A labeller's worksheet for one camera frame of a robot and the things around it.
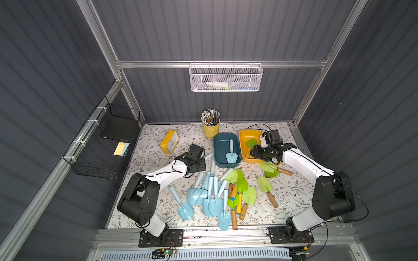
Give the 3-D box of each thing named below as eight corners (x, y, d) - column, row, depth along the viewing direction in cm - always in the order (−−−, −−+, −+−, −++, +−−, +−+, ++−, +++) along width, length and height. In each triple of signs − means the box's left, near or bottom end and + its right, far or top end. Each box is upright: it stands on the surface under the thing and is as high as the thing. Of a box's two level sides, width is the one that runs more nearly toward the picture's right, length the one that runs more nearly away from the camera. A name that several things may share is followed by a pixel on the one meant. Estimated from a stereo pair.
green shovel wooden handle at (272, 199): (273, 208, 84) (274, 207, 81) (265, 193, 89) (267, 191, 86) (277, 207, 84) (279, 205, 82) (269, 192, 89) (271, 190, 87)
